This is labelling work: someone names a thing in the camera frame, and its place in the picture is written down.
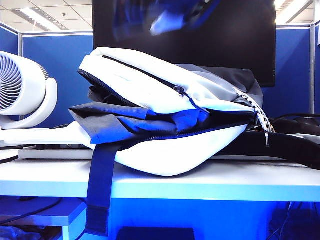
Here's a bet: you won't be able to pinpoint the white and gray backpack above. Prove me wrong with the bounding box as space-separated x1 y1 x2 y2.
65 46 273 237

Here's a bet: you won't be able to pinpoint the white flat platform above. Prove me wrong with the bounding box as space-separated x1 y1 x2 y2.
0 122 85 149

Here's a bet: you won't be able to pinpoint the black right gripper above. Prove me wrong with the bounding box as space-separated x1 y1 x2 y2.
149 0 222 36

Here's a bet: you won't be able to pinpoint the white desk fan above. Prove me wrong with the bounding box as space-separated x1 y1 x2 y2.
0 50 59 131

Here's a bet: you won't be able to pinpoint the white board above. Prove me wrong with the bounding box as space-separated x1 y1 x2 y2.
18 146 96 160

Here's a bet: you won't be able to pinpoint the ceiling light panel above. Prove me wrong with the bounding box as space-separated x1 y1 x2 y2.
14 6 65 31
274 0 315 25

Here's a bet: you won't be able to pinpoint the black monitor screen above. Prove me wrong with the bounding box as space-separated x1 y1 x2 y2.
91 0 277 88

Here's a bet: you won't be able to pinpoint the gray partition post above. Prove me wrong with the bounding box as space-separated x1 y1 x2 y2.
309 23 316 115
17 31 24 58

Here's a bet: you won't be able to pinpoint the black box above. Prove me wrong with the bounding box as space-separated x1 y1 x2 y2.
116 226 196 240

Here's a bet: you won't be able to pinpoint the white shelf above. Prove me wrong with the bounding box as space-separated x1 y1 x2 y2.
0 199 89 240

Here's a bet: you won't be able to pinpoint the black and white drawstring cord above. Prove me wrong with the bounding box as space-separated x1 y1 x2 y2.
233 87 273 147

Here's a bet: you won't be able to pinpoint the gray clothes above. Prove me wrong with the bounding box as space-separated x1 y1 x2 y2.
68 84 254 146

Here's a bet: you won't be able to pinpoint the black object with cable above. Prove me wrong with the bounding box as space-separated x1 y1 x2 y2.
271 113 320 135

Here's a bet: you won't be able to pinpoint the blue office partition panel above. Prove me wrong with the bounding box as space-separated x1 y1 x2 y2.
0 21 20 56
21 32 95 129
259 24 312 119

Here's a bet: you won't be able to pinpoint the thin black cable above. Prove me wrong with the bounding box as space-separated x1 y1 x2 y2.
0 154 20 165

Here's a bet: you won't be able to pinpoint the dark cable bundle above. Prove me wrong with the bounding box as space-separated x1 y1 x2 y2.
269 200 320 240

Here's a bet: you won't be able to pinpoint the black fabric bag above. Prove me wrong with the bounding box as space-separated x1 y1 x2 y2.
217 130 320 171

